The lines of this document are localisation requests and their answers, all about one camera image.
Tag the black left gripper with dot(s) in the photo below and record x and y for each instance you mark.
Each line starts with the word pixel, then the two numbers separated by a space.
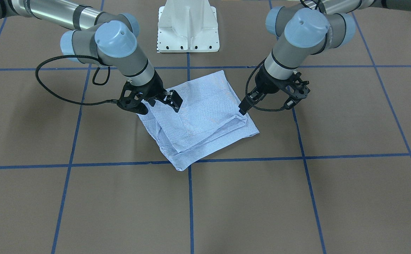
pixel 266 83

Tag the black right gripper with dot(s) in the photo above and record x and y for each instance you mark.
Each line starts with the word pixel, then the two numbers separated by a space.
pixel 154 89

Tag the light blue striped shirt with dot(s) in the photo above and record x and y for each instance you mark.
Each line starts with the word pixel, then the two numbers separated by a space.
pixel 208 120

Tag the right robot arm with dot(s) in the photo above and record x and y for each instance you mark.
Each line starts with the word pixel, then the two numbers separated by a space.
pixel 105 40

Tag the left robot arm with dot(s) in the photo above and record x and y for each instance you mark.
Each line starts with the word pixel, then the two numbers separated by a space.
pixel 305 29

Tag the brown paper table cover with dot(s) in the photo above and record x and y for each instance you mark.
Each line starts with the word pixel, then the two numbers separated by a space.
pixel 333 175

